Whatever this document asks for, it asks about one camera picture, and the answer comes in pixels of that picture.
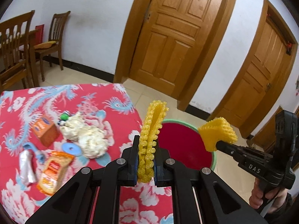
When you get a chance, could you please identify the yellow foam net sleeve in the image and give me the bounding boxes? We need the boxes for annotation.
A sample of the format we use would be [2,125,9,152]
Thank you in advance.
[137,100,169,183]

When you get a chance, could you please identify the blue round plastic disc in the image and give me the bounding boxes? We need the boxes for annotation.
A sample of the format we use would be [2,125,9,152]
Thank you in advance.
[61,142,82,157]

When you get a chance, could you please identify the green troll toy figure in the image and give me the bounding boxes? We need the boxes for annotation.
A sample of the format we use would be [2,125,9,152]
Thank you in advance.
[58,111,71,126]

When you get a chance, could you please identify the person's right hand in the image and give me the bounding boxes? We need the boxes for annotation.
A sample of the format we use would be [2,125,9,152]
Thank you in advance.
[249,178,288,214]

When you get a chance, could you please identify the red green plastic basin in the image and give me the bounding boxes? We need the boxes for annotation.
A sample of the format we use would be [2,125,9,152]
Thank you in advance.
[158,119,216,170]

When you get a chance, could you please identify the crumpled white tissue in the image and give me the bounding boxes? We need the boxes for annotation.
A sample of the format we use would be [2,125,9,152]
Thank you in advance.
[59,112,108,159]

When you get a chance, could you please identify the orange snack wrapper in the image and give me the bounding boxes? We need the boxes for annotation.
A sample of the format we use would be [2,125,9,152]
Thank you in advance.
[37,151,75,196]

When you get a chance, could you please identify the red floral tablecloth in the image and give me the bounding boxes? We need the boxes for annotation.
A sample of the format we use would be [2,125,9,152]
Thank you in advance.
[0,83,175,224]

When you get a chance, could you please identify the small orange carton box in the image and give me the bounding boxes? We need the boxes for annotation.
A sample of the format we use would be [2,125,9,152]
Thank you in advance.
[31,115,59,148]

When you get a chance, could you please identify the white plastic wrapper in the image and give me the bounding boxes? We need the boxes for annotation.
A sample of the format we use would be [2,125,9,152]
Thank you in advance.
[19,150,36,187]

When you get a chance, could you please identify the wooden chair with cushion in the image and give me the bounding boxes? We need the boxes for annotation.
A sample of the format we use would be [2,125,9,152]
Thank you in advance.
[35,11,71,81]

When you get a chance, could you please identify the yellow seat cushion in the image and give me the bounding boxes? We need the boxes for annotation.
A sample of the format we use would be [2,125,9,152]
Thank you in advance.
[34,41,57,50]

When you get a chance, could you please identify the wooden dining chair front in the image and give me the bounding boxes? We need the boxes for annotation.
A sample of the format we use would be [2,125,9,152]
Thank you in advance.
[1,10,35,92]

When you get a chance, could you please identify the red bag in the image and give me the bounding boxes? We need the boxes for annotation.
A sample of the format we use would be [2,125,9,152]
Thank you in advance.
[35,24,44,45]

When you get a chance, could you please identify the wooden dining table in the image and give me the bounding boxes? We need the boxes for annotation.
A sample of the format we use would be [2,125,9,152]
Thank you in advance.
[20,29,40,88]

